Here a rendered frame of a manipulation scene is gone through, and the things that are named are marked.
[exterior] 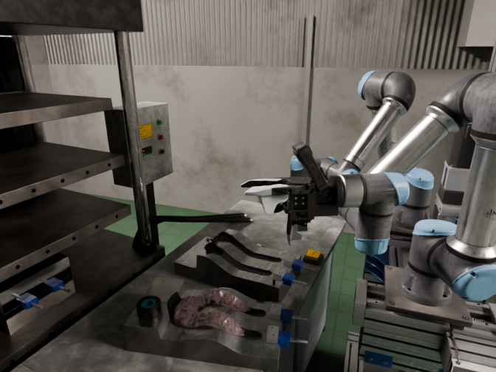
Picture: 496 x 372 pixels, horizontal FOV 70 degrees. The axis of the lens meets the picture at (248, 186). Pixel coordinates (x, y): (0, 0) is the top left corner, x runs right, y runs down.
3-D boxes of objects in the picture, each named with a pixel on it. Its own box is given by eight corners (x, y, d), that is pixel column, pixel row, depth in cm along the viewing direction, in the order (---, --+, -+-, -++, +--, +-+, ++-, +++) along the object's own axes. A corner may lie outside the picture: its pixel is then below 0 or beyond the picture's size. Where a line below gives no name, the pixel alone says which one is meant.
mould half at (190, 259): (300, 272, 159) (302, 246, 154) (278, 307, 137) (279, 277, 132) (207, 246, 180) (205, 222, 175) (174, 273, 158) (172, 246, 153)
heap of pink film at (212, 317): (252, 304, 130) (252, 286, 127) (243, 341, 113) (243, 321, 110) (184, 297, 134) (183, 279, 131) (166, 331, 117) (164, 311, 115)
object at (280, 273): (308, 286, 139) (309, 274, 137) (304, 294, 135) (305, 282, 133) (277, 277, 144) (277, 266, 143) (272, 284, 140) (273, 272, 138)
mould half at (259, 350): (283, 314, 133) (285, 290, 129) (277, 372, 109) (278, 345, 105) (158, 300, 141) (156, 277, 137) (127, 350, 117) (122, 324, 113)
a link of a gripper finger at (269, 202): (250, 219, 71) (290, 213, 74) (249, 190, 70) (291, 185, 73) (244, 215, 74) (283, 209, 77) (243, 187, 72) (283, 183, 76)
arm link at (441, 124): (457, 59, 90) (321, 196, 99) (489, 60, 80) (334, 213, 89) (480, 91, 94) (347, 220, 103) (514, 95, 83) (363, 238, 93)
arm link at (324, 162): (344, 180, 136) (321, 184, 131) (325, 172, 145) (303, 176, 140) (346, 160, 133) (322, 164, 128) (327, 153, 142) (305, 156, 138)
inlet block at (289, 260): (316, 272, 148) (317, 261, 146) (313, 278, 144) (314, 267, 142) (287, 264, 154) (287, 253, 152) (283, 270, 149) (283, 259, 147)
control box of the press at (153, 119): (188, 321, 242) (172, 102, 190) (159, 352, 217) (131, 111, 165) (163, 311, 251) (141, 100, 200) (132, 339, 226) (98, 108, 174)
